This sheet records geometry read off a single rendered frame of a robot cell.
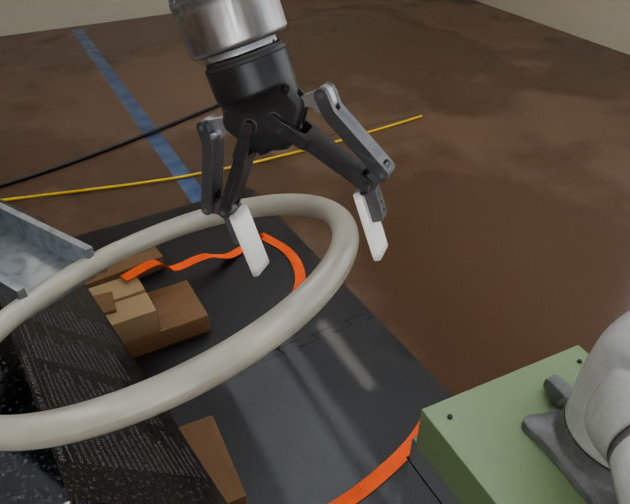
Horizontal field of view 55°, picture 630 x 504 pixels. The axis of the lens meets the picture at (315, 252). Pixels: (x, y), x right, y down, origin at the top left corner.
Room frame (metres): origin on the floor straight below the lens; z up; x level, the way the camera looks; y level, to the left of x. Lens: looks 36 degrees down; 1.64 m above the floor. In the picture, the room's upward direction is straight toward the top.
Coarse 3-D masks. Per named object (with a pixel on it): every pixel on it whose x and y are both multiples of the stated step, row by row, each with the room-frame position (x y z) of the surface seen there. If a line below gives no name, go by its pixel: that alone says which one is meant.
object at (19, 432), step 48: (144, 240) 0.74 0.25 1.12; (336, 240) 0.51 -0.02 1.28; (48, 288) 0.64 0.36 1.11; (336, 288) 0.44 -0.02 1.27; (0, 336) 0.54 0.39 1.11; (240, 336) 0.37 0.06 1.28; (288, 336) 0.38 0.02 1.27; (144, 384) 0.33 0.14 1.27; (192, 384) 0.33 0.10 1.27; (0, 432) 0.32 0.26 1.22; (48, 432) 0.31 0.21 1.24; (96, 432) 0.30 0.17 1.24
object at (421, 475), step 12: (408, 456) 0.63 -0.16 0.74; (420, 456) 0.60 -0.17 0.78; (408, 468) 0.62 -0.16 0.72; (420, 468) 0.60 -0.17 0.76; (432, 468) 0.57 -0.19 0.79; (408, 480) 0.62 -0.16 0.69; (420, 480) 0.59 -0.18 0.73; (432, 480) 0.57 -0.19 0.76; (408, 492) 0.61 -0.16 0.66; (420, 492) 0.59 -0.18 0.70; (432, 492) 0.56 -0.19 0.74; (444, 492) 0.54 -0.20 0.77
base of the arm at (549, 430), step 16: (544, 384) 0.66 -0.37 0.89; (560, 384) 0.64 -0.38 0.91; (560, 400) 0.61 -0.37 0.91; (528, 416) 0.59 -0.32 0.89; (544, 416) 0.59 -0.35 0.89; (560, 416) 0.58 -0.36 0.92; (528, 432) 0.57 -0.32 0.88; (544, 432) 0.56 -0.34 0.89; (560, 432) 0.55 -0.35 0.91; (544, 448) 0.55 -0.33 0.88; (560, 448) 0.53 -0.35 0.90; (576, 448) 0.52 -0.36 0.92; (560, 464) 0.52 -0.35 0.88; (576, 464) 0.51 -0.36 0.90; (592, 464) 0.49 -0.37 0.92; (576, 480) 0.49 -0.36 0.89; (592, 480) 0.48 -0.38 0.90; (608, 480) 0.48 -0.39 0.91; (592, 496) 0.47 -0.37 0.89; (608, 496) 0.46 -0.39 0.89
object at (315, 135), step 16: (272, 128) 0.50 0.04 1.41; (288, 128) 0.50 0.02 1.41; (304, 128) 0.52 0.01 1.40; (304, 144) 0.49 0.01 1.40; (320, 144) 0.49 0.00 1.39; (336, 144) 0.51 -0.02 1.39; (320, 160) 0.49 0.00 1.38; (336, 160) 0.48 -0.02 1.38; (352, 160) 0.49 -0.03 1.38; (352, 176) 0.48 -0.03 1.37; (368, 192) 0.46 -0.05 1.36
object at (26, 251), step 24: (0, 216) 0.82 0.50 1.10; (24, 216) 0.79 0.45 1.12; (0, 240) 0.79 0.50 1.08; (24, 240) 0.79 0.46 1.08; (48, 240) 0.75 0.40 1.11; (72, 240) 0.72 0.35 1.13; (0, 264) 0.73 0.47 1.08; (24, 264) 0.73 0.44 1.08; (48, 264) 0.72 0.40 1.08; (0, 288) 0.63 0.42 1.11; (24, 288) 0.62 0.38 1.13; (72, 288) 0.67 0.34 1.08
